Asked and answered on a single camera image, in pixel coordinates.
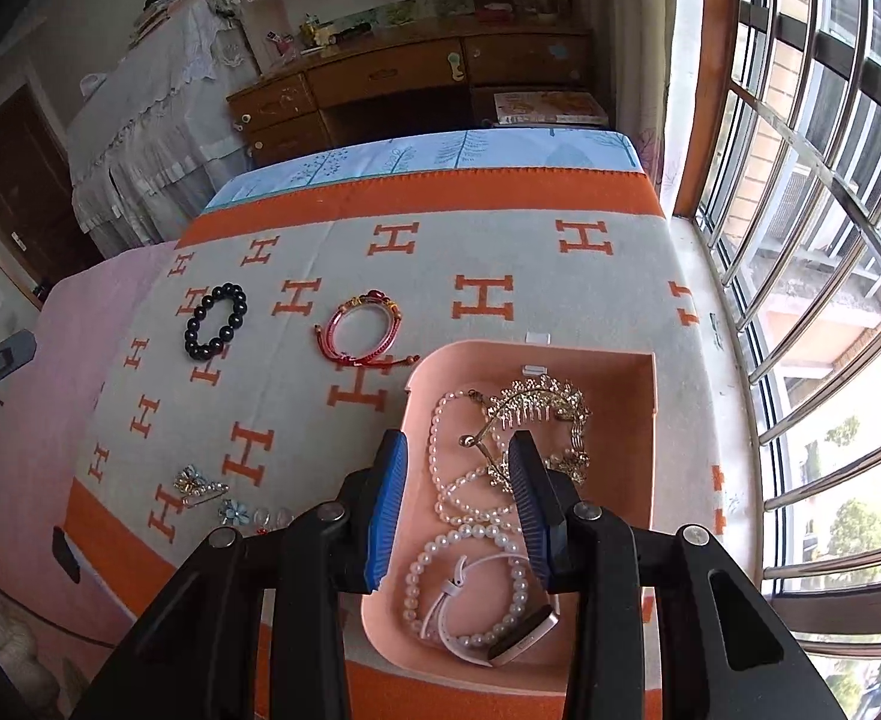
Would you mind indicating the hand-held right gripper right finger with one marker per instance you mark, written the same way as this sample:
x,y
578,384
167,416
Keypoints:
x,y
529,521

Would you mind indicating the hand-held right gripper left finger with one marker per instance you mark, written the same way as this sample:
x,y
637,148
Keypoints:
x,y
384,517

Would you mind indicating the pink jewelry box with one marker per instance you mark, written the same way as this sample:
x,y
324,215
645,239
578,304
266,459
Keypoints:
x,y
613,450

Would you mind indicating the gold tiara comb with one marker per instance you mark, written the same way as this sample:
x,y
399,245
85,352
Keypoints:
x,y
553,397

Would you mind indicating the pink bedsheet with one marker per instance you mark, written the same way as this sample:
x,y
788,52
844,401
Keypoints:
x,y
58,390

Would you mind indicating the white smart watch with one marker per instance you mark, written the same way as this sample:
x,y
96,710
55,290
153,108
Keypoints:
x,y
519,637

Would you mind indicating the blue flower earring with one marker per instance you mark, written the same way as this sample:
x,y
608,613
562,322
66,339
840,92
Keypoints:
x,y
234,514

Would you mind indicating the brown wooden door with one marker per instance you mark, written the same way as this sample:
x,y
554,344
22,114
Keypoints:
x,y
13,180

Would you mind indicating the silver rhinestone brooch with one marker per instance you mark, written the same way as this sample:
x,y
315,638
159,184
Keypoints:
x,y
189,481

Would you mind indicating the grey orange printed blanket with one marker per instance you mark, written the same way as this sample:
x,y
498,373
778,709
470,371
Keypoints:
x,y
425,255

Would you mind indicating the white lace cloth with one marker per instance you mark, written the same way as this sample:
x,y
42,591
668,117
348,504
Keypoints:
x,y
148,127

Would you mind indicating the blue leaf-print sheet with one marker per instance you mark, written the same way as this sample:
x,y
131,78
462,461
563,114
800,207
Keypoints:
x,y
485,150

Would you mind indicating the orange cover book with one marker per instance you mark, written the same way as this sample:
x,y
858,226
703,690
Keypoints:
x,y
549,106

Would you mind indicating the wooden desk with drawers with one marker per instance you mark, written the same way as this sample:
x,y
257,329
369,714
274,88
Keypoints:
x,y
380,75

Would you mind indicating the metal window grille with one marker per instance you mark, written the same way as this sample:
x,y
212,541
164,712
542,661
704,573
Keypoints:
x,y
823,174

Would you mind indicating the white green hook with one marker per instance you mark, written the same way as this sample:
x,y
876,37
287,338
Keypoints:
x,y
455,67

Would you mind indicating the red tissue box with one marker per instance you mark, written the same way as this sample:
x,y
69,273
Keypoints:
x,y
494,11

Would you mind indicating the wooden window frame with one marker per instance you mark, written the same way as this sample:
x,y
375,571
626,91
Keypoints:
x,y
703,90

